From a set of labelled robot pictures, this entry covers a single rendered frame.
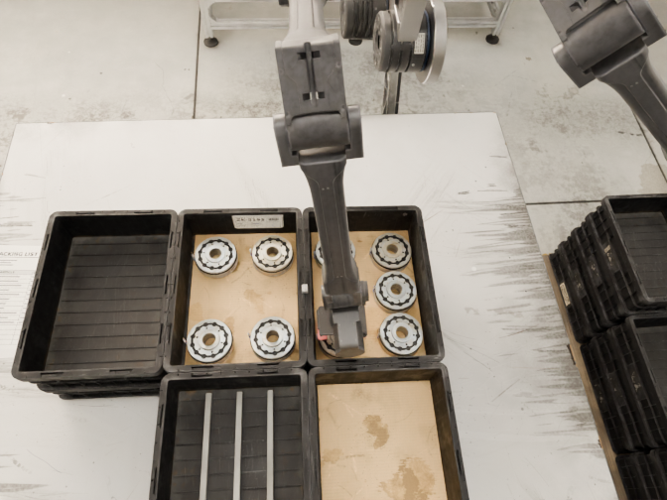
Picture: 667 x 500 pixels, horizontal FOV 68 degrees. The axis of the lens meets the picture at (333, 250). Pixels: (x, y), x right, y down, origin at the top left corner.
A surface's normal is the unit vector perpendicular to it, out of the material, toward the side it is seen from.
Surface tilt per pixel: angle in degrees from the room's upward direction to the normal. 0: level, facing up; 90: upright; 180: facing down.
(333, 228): 79
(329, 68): 49
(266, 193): 0
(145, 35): 0
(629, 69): 87
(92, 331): 0
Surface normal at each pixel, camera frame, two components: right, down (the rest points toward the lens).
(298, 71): 0.01, 0.37
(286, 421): 0.06, -0.47
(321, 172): 0.07, 0.78
